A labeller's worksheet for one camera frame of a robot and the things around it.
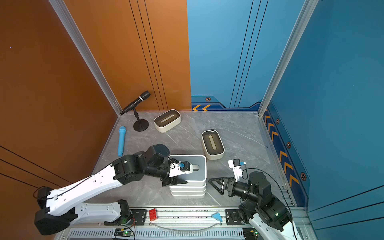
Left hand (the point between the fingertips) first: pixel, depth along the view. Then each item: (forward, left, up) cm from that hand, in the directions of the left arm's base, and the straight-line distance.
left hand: (187, 172), depth 64 cm
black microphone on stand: (+45, +38, -23) cm, 64 cm away
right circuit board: (-20, -30, -24) cm, 43 cm away
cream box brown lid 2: (+26, -14, -18) cm, 34 cm away
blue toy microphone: (+38, +50, -21) cm, 66 cm away
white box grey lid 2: (-4, 0, -9) cm, 10 cm away
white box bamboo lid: (-4, 0, -17) cm, 17 cm away
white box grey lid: (-2, -5, +1) cm, 5 cm away
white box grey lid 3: (-4, 0, -22) cm, 23 cm away
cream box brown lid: (+46, +18, -18) cm, 53 cm away
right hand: (-4, -11, -2) cm, 12 cm away
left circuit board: (-20, +33, -26) cm, 46 cm away
